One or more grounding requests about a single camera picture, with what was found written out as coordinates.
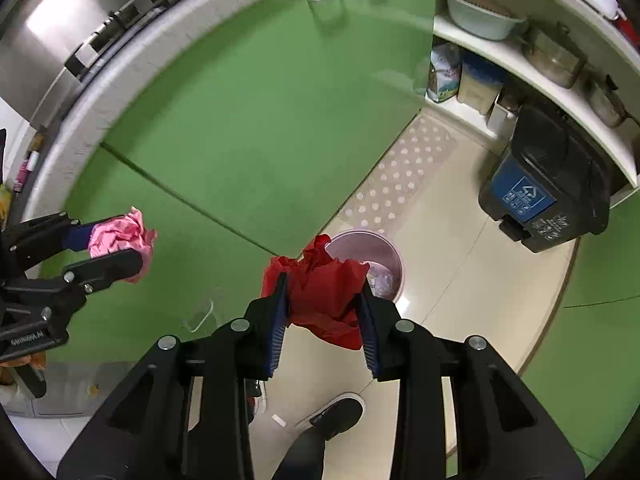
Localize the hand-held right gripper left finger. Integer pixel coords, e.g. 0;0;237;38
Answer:
56;272;291;480

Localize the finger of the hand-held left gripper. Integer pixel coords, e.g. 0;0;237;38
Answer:
9;212;96;271
64;248;145;291

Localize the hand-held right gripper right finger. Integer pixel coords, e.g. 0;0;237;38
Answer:
357;280;586;480

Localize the pink paper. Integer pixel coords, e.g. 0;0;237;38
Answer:
87;206;157;285

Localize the red paper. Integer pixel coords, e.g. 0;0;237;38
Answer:
261;234;370;352

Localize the pink trash bin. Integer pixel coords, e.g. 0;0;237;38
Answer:
325;230;405;303

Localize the black lidded trash bin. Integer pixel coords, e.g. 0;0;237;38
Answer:
477;105;612;255

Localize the person's black shoe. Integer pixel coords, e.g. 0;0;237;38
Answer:
295;394;366;441

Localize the dotted floor mat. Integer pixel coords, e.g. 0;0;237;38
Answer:
337;112;461;233

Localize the green cabinet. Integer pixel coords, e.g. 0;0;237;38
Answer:
37;0;438;361

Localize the white box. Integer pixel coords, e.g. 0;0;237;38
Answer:
485;91;521;141

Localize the printed bag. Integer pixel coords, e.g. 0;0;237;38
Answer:
425;42;463;105

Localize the beige container with blue lid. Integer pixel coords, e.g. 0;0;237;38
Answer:
457;55;506;116

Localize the white shelf unit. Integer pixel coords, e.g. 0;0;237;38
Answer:
432;0;640;191

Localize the white basin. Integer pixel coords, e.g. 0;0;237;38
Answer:
439;0;530;42

